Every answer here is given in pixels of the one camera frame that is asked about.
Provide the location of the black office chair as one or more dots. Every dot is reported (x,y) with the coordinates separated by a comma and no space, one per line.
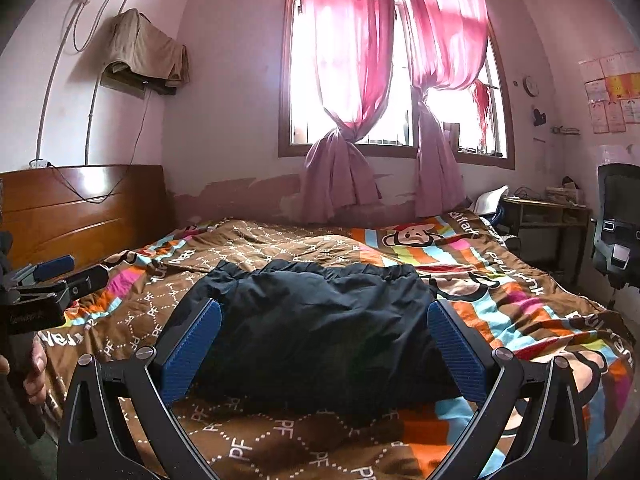
(617,220)

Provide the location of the wooden desk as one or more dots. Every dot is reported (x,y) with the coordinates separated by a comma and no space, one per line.
(550,215)

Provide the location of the group of wall papers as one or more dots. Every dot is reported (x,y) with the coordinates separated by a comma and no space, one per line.
(610,90)

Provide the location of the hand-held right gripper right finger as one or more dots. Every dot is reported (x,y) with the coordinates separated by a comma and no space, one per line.
(457,350)

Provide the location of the small wall shelf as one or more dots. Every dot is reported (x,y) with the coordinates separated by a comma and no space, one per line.
(565,131)

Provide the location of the colourful printed blanket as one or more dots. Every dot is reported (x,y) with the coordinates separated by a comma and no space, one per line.
(300,440)

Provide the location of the white power strip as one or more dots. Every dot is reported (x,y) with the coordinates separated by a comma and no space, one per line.
(39,163)

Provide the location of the pink knotted curtain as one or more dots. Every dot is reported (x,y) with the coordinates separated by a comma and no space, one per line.
(340,85)
(445,60)

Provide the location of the red cloth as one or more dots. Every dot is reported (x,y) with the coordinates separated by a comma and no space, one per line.
(481,110)

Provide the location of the brown framed window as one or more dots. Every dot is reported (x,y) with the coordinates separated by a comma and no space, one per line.
(405,110)

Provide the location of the person's left hand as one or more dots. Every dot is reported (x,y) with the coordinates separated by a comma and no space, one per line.
(37,375)

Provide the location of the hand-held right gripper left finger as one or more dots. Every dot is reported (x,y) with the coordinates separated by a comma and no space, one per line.
(192,350)

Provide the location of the dark navy puffer jacket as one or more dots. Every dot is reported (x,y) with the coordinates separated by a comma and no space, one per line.
(320,330)

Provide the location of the thin white pipe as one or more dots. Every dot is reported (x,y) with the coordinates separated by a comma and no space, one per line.
(55,85)
(102,80)

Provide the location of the beige cloth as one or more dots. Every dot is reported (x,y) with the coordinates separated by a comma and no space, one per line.
(145,45)

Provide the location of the round wall clock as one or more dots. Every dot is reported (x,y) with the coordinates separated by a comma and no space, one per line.
(530,86)

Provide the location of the dark wall-mounted box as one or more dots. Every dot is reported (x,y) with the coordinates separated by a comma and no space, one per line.
(125,77)

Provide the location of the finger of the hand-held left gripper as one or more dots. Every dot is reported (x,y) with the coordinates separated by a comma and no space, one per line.
(55,267)
(87,282)

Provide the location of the wooden bed headboard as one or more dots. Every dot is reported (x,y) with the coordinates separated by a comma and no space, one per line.
(100,210)

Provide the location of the dark blue bag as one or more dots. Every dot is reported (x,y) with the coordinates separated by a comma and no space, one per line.
(499,215)

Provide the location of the black heart-shaped wall ornament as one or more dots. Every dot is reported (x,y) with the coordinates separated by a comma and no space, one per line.
(539,117)

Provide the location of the white pillow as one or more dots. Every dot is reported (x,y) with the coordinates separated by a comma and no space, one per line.
(490,200)

